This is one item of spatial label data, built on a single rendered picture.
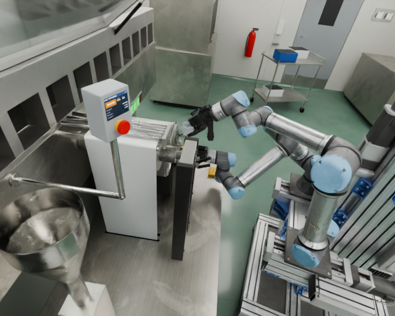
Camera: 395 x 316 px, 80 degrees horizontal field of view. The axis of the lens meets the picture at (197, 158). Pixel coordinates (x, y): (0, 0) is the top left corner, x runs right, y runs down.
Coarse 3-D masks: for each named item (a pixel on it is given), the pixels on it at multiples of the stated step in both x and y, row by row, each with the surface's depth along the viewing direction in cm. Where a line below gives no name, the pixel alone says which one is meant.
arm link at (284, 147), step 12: (276, 144) 119; (288, 144) 116; (264, 156) 120; (276, 156) 118; (288, 156) 120; (252, 168) 120; (264, 168) 119; (228, 180) 124; (240, 180) 121; (252, 180) 121; (228, 192) 123; (240, 192) 120
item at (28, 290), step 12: (84, 204) 103; (96, 204) 115; (24, 276) 72; (36, 276) 78; (12, 288) 68; (24, 288) 73; (36, 288) 79; (48, 288) 86; (12, 300) 69; (24, 300) 74; (36, 300) 80; (0, 312) 65; (12, 312) 69; (24, 312) 75; (36, 312) 81
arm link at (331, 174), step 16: (320, 160) 79; (336, 160) 76; (352, 160) 79; (320, 176) 80; (336, 176) 76; (352, 176) 78; (320, 192) 83; (336, 192) 80; (320, 208) 87; (320, 224) 90; (304, 240) 98; (320, 240) 95; (304, 256) 98; (320, 256) 98
